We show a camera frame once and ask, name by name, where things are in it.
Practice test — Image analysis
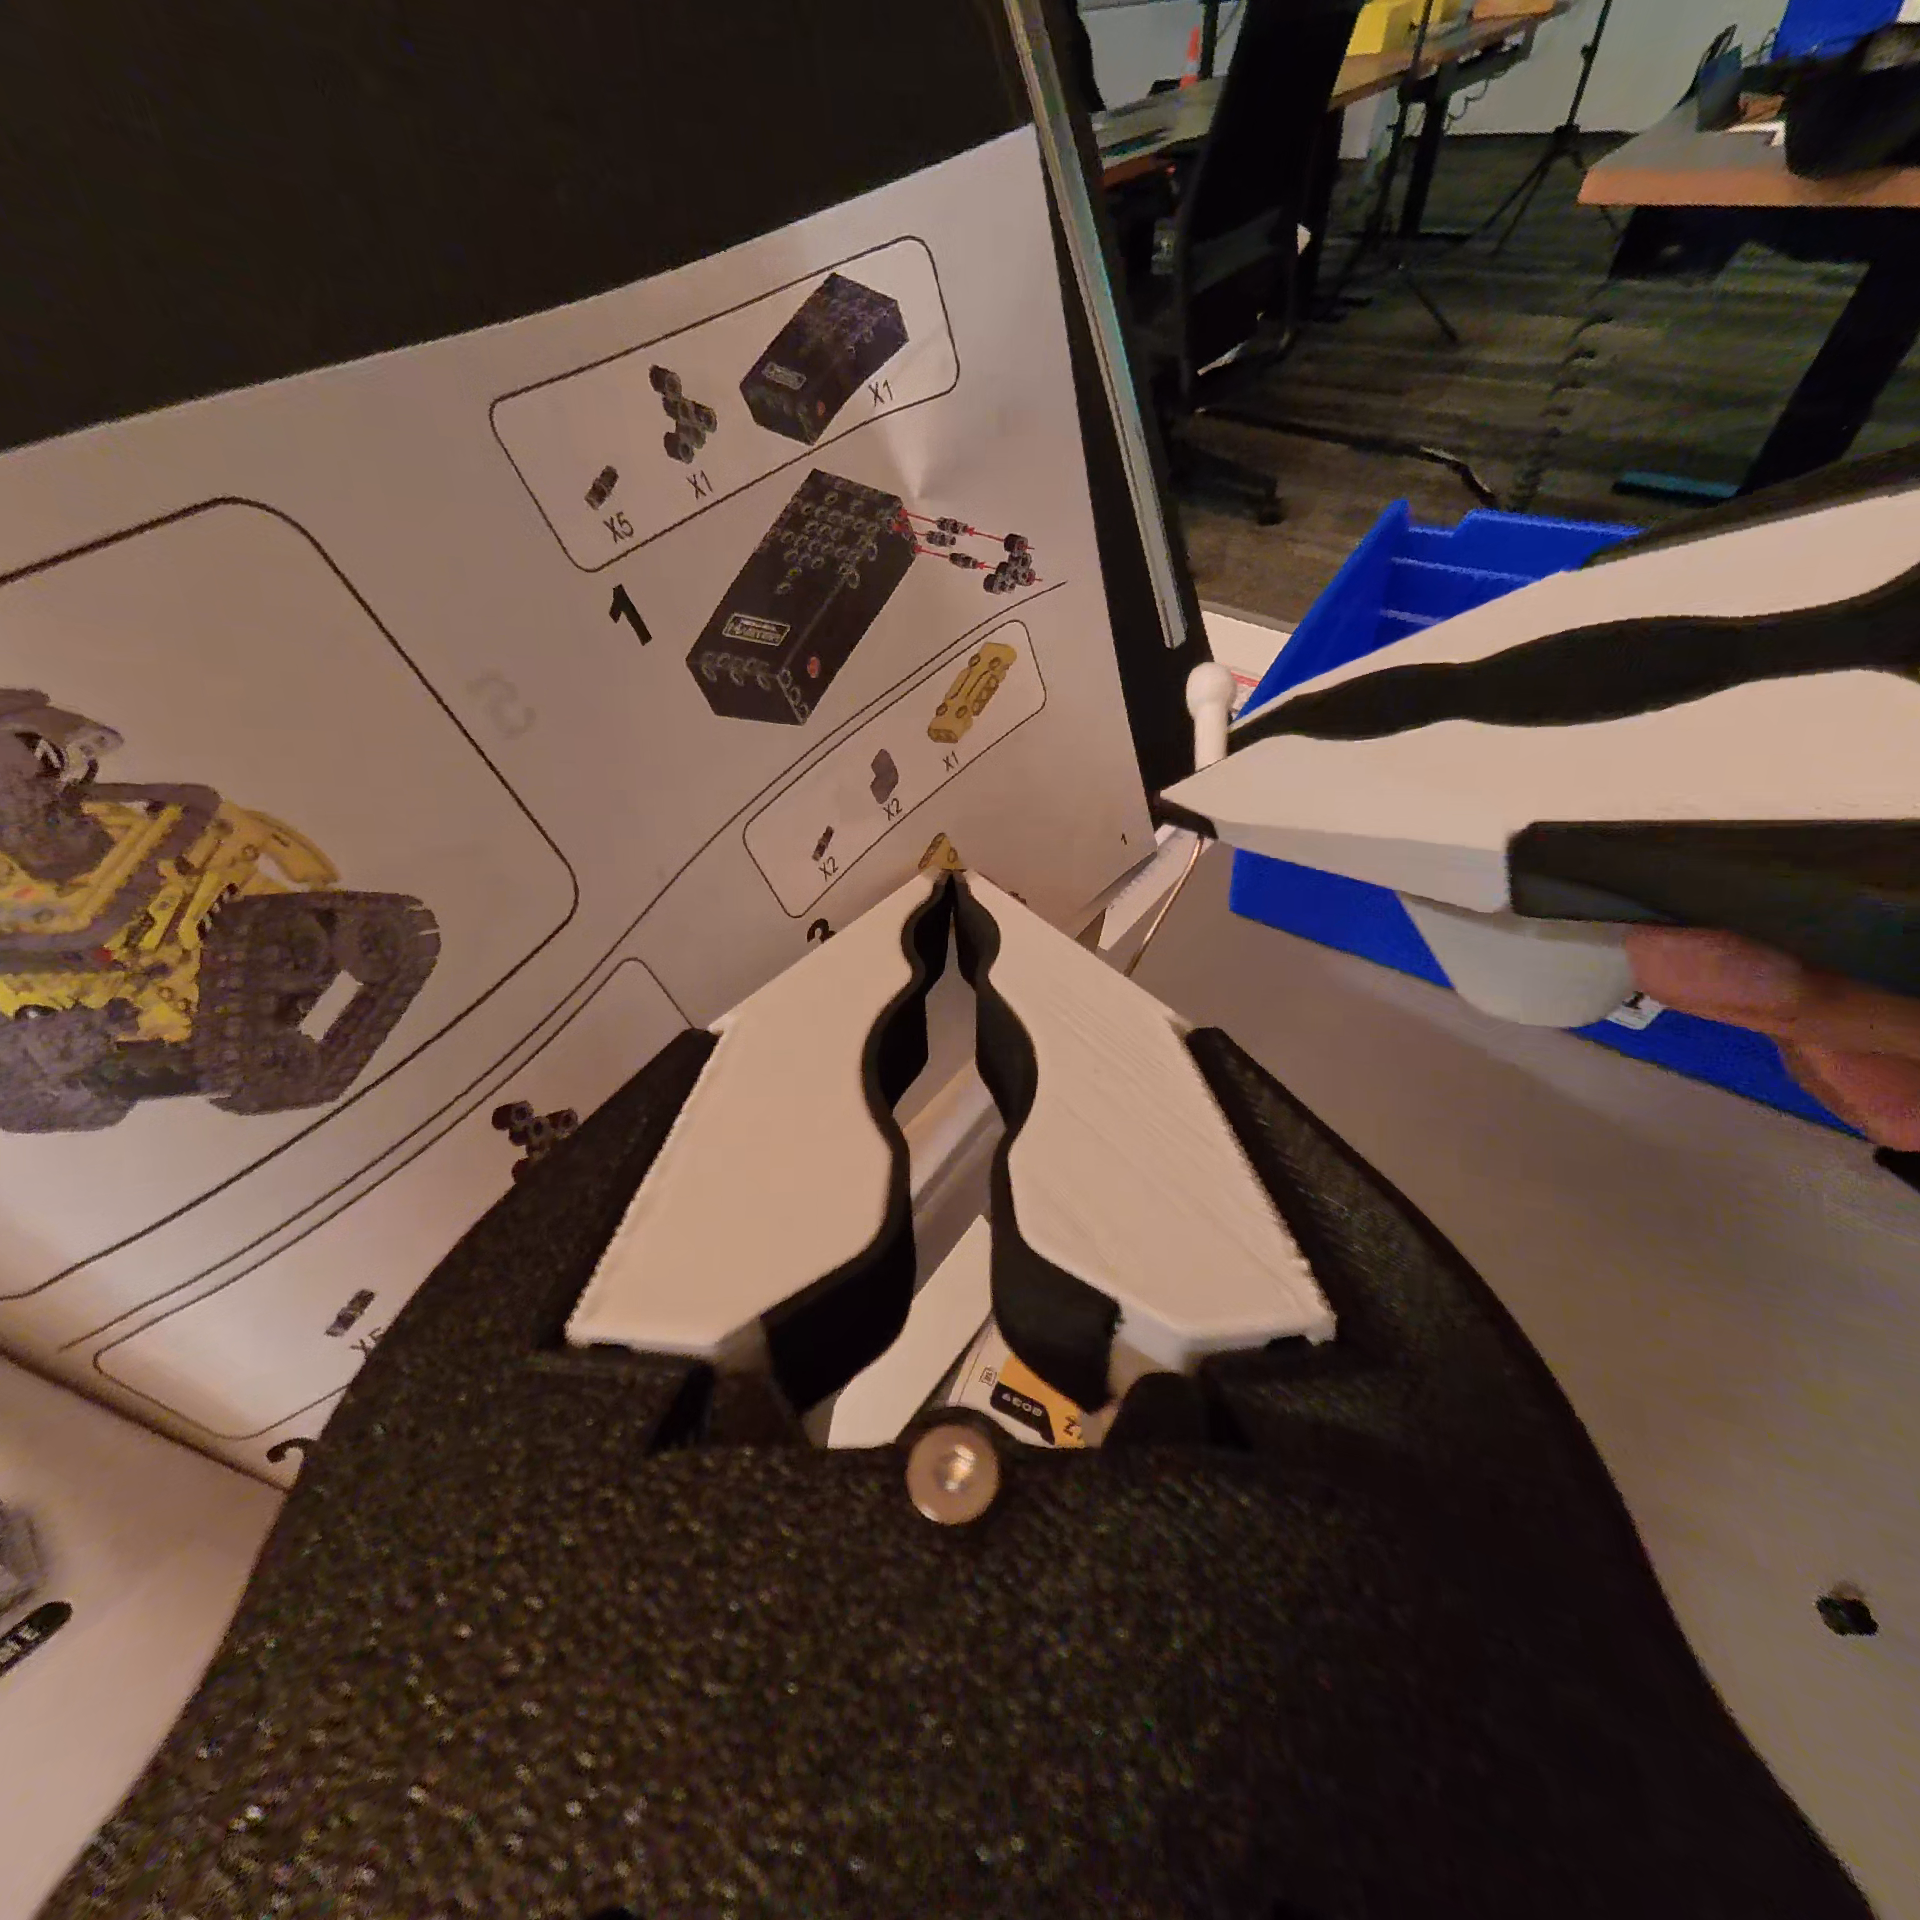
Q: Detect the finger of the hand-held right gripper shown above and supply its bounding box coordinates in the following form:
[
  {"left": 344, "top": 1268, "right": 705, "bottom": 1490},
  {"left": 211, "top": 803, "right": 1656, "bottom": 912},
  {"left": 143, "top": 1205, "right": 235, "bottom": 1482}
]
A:
[
  {"left": 1159, "top": 608, "right": 1920, "bottom": 915},
  {"left": 1231, "top": 515, "right": 1920, "bottom": 735}
]

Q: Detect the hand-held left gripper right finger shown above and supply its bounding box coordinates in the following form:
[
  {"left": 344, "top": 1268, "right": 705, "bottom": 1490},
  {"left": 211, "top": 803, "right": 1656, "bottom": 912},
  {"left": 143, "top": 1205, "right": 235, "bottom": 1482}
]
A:
[{"left": 954, "top": 866, "right": 1339, "bottom": 1413}]

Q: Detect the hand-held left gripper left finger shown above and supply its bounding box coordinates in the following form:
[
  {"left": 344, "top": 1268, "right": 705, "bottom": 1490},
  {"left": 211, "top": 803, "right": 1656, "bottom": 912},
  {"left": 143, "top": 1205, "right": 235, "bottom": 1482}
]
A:
[{"left": 567, "top": 870, "right": 960, "bottom": 1413}]

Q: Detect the person's right hand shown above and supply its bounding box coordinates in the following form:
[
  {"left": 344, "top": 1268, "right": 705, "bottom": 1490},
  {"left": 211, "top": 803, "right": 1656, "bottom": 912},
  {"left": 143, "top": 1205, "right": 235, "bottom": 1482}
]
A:
[{"left": 1628, "top": 920, "right": 1920, "bottom": 1154}]

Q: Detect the blue plastic bin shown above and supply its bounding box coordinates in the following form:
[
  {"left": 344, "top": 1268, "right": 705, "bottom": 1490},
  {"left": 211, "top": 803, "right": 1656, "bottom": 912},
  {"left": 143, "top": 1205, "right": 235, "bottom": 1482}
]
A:
[{"left": 1231, "top": 498, "right": 1870, "bottom": 1133}]

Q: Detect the white wooden book stand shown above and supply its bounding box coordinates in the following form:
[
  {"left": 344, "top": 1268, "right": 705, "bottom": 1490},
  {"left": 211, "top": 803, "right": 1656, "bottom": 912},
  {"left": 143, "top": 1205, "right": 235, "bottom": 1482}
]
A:
[{"left": 0, "top": 663, "right": 1240, "bottom": 1920}]

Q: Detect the yellow grey sticker sheet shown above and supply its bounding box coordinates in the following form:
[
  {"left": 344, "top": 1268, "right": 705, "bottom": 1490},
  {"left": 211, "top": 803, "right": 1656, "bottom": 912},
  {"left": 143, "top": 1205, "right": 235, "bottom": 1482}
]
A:
[{"left": 972, "top": 1340, "right": 1121, "bottom": 1453}]

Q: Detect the wooden table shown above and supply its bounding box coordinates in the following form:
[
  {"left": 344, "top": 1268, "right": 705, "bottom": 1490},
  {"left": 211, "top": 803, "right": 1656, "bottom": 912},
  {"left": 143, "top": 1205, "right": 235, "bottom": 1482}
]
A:
[{"left": 1578, "top": 29, "right": 1920, "bottom": 504}]

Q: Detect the instruction booklet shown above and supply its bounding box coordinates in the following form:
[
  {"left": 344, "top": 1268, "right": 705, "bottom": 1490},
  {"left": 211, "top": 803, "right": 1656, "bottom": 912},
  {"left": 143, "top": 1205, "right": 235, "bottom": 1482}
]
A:
[{"left": 0, "top": 127, "right": 1164, "bottom": 1488}]

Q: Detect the black chair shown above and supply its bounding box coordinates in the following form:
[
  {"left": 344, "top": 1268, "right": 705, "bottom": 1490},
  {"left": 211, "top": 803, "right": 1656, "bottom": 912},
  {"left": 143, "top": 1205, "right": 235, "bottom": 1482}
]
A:
[{"left": 1162, "top": 0, "right": 1360, "bottom": 527}]

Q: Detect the black panel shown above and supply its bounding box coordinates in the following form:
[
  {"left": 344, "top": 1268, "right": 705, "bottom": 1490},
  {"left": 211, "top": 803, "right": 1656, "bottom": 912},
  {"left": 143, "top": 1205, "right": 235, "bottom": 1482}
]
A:
[{"left": 0, "top": 0, "right": 1209, "bottom": 842}]

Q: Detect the camera tripod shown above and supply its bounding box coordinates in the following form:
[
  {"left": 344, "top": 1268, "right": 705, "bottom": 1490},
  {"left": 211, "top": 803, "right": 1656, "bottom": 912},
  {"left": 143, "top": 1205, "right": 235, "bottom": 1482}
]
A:
[{"left": 1478, "top": 0, "right": 1623, "bottom": 348}]

